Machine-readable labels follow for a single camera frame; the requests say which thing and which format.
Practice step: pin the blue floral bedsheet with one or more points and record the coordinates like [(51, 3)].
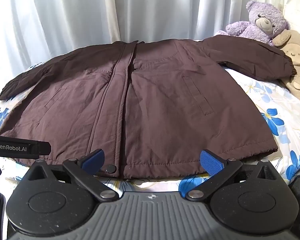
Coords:
[(277, 110)]

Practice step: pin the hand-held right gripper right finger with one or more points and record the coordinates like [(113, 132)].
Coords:
[(212, 163)]

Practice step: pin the beige plush toy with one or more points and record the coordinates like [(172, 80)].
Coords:
[(297, 52)]

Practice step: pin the white curtain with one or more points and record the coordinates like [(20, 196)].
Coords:
[(115, 10)]

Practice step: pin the purple teddy bear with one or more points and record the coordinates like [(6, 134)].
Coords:
[(262, 17)]

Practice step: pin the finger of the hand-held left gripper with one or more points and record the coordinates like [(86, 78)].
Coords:
[(44, 148)]

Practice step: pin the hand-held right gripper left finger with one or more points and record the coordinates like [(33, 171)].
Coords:
[(93, 160)]

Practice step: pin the brown jacket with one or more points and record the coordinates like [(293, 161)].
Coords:
[(152, 105)]

